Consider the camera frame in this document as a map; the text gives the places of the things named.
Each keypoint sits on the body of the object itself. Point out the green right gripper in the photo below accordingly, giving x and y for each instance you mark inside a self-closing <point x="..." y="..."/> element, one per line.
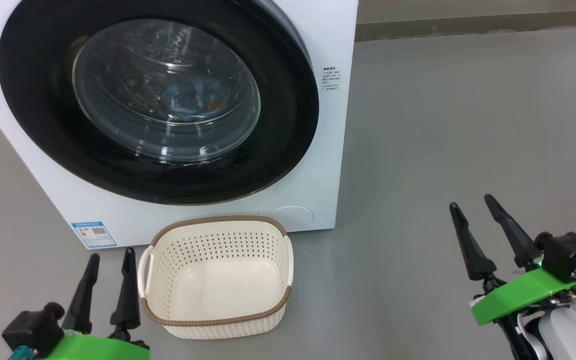
<point x="523" y="295"/>

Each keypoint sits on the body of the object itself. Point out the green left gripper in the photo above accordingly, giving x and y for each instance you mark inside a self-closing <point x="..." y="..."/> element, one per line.
<point x="98" y="350"/>

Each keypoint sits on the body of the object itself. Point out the black round glass washer door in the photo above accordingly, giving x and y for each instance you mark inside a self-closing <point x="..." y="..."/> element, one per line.
<point x="33" y="115"/>

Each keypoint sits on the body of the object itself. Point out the blue cartoon print garment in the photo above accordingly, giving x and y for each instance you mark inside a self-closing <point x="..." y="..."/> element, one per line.
<point x="188" y="97"/>

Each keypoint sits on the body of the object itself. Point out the white front-load washing machine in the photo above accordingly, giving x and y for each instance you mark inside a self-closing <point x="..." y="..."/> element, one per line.
<point x="313" y="170"/>

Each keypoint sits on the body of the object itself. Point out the blue energy label sticker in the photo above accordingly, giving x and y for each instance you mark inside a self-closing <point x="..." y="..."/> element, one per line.
<point x="94" y="235"/>

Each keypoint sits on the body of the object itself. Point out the cream perforated laundry basket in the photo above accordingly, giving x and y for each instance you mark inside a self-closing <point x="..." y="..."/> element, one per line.
<point x="218" y="285"/>

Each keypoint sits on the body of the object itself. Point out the round white filter cover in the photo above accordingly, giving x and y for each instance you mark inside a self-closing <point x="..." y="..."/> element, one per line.
<point x="293" y="217"/>

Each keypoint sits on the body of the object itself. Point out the small printed text label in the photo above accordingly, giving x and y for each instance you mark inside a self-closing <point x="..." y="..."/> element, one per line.
<point x="331" y="79"/>

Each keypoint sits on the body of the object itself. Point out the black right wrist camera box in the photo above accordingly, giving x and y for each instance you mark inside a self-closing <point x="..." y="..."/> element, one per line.
<point x="568" y="255"/>

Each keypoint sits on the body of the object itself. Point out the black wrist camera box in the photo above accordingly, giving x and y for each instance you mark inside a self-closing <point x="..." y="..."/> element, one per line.
<point x="568" y="255"/>
<point x="33" y="330"/>

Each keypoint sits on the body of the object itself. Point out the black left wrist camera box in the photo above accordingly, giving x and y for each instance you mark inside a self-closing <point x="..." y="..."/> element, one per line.
<point x="33" y="330"/>

